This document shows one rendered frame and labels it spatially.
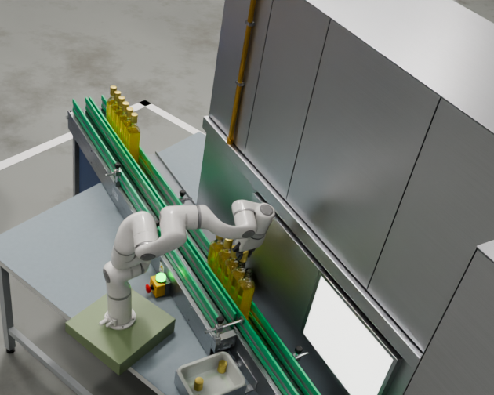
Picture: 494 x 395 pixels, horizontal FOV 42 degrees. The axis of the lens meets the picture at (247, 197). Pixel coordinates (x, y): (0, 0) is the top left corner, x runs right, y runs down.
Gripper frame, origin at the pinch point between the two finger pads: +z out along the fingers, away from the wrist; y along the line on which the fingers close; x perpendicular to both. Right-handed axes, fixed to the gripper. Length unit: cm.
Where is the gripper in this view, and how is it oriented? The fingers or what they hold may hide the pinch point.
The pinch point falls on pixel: (244, 253)
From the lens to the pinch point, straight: 251.1
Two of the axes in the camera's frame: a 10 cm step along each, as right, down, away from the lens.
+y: -8.5, 2.0, -4.9
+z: -2.8, 6.1, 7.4
